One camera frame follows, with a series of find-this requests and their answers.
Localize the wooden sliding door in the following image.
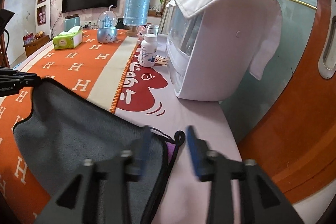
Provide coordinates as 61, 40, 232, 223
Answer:
221, 0, 335, 203

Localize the light blue lamp shade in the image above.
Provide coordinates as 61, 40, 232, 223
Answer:
123, 0, 150, 27

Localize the green tissue box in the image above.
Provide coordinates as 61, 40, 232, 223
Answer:
52, 26, 83, 50

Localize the blue snow globe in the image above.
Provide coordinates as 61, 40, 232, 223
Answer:
97, 5, 118, 44

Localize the wooden tv cabinet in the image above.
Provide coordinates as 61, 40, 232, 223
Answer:
24, 35, 50, 57

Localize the white pill bottle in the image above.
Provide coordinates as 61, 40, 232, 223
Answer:
139, 34, 158, 68

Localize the red heart table mat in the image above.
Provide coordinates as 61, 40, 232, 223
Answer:
116, 47, 168, 116

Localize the glass jar with lid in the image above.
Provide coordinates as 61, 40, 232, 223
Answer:
146, 23, 159, 36

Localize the pink pig figurine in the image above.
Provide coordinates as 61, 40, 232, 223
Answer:
137, 26, 146, 43

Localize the white cloth on cabinet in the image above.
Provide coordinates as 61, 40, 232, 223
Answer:
166, 0, 283, 81

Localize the purple and grey towel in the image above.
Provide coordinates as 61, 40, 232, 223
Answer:
13, 78, 185, 223

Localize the orange H-pattern table runner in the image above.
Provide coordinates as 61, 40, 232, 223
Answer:
1, 30, 136, 223

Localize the white desktop storage cabinet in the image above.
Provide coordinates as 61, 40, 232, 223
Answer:
166, 7, 265, 102

